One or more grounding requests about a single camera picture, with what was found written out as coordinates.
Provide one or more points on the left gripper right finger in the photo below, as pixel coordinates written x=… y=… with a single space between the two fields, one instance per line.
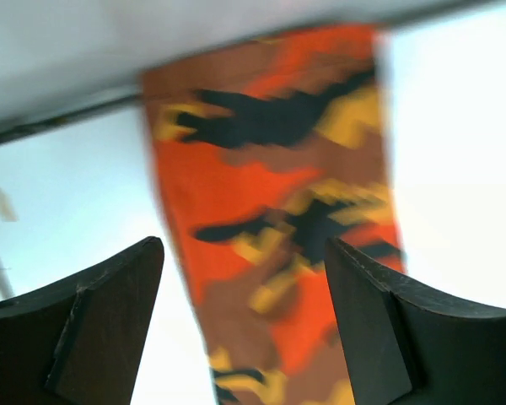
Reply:
x=407 y=343

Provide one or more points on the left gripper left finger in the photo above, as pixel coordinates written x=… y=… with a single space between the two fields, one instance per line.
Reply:
x=80 y=340

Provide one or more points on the orange camouflage trousers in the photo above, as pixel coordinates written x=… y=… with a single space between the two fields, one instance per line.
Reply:
x=264 y=150

